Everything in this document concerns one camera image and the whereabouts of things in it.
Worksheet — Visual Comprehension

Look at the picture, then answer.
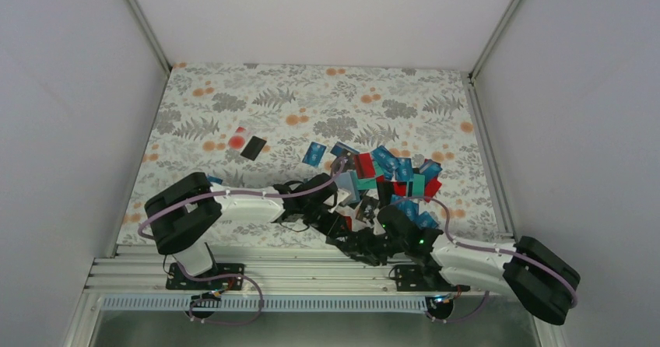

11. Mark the red card with black stripe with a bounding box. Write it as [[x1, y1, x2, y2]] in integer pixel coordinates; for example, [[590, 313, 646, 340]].
[[353, 153, 376, 179]]

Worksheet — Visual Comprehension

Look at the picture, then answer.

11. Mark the teal green card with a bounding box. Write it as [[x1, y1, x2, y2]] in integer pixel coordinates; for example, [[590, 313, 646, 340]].
[[356, 163, 385, 191]]

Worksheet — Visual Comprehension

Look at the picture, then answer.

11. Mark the blue card front left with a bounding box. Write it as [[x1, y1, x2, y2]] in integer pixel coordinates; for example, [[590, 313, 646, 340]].
[[302, 142, 327, 167]]

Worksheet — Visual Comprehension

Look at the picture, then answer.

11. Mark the blue card pile front right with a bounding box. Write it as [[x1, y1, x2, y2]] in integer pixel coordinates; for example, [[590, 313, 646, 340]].
[[390, 195, 440, 229]]

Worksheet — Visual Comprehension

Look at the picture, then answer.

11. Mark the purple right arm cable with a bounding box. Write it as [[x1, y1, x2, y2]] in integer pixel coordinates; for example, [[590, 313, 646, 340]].
[[399, 196, 580, 326]]

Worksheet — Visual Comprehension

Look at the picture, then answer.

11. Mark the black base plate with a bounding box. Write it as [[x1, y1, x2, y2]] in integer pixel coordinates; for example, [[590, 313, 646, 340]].
[[389, 264, 471, 293], [165, 263, 245, 291]]

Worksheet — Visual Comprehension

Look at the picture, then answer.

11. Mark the black card with chip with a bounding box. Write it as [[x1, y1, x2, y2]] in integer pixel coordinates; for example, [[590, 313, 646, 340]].
[[356, 195, 380, 223]]

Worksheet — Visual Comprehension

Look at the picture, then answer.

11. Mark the black card near left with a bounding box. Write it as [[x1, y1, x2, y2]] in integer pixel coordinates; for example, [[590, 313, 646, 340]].
[[240, 136, 267, 161]]

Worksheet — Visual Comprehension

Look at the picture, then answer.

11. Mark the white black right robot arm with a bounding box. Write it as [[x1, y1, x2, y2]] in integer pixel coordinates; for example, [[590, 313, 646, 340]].
[[329, 205, 581, 325]]

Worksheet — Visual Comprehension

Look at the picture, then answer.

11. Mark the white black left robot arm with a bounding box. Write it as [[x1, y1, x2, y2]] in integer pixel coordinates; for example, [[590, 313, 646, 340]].
[[138, 172, 355, 289]]

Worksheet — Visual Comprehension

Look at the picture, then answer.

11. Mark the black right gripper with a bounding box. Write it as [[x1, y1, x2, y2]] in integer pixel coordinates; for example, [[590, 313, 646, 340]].
[[342, 227, 407, 268]]

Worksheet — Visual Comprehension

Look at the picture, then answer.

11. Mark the aluminium rail frame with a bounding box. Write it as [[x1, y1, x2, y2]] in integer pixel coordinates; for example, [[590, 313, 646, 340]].
[[84, 245, 549, 296]]

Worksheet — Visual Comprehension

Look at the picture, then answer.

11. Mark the teal leather card holder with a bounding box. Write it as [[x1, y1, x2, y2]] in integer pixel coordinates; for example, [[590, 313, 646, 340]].
[[335, 171, 361, 206]]

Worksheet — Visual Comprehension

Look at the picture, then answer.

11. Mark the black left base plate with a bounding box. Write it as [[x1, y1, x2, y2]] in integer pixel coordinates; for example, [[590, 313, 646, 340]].
[[165, 263, 245, 291]]

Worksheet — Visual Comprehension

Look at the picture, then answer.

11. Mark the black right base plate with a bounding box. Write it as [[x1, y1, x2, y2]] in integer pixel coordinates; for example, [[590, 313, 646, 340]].
[[389, 264, 471, 293]]

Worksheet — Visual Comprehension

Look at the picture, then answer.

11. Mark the floral patterned table mat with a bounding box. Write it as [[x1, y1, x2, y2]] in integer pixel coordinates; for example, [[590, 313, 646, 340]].
[[118, 62, 501, 245]]

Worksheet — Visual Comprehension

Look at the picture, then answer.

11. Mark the white card with red circle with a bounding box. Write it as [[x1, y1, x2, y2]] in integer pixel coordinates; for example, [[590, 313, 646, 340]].
[[227, 127, 252, 151]]

